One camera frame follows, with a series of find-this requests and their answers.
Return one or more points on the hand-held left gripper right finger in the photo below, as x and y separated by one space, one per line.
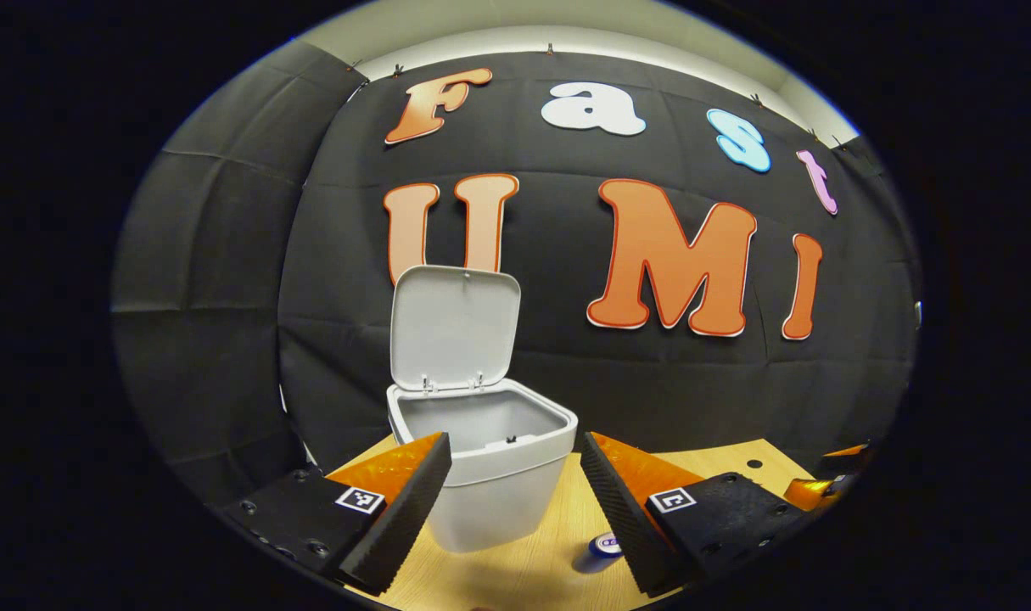
617 509

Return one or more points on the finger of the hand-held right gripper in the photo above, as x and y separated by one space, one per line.
846 454
808 492

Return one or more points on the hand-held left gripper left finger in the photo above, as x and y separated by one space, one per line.
409 509

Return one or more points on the blue silver pop can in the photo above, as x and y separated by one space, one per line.
602 547

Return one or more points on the white desktop garbage bin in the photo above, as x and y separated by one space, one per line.
498 501

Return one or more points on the wooden desktop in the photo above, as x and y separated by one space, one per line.
532 568

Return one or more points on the black backdrop cloth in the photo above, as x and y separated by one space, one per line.
651 382

